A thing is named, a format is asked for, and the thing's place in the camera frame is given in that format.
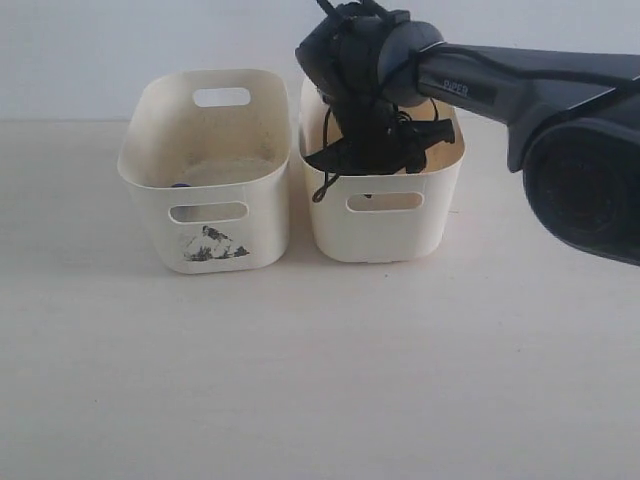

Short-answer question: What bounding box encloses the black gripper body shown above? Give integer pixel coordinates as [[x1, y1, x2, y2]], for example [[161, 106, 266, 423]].
[[303, 101, 456, 175]]

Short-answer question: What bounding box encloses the plain cream plastic bin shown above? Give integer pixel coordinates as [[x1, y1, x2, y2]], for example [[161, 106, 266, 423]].
[[308, 101, 465, 263]]

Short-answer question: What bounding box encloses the cream bin with mountain print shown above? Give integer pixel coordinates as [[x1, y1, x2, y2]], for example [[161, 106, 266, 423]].
[[117, 69, 291, 274]]

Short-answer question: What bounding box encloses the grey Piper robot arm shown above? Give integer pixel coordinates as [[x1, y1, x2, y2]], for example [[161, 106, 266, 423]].
[[294, 1, 639, 265]]

